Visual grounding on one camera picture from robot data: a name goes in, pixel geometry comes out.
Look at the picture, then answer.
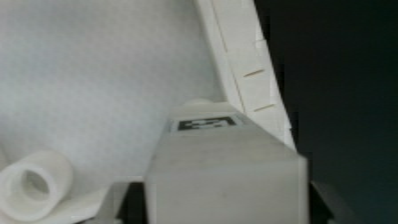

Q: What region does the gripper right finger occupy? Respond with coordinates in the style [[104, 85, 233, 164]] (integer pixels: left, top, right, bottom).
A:
[[310, 181, 356, 224]]

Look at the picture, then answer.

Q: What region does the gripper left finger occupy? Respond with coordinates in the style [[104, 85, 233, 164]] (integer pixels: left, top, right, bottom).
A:
[[97, 182, 148, 224]]

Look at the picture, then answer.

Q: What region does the white desk leg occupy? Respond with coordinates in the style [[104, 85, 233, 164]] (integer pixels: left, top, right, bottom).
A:
[[145, 102, 310, 224]]

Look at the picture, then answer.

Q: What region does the white desk top tray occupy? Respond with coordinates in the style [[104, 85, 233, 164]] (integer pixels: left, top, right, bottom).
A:
[[0, 0, 248, 224]]

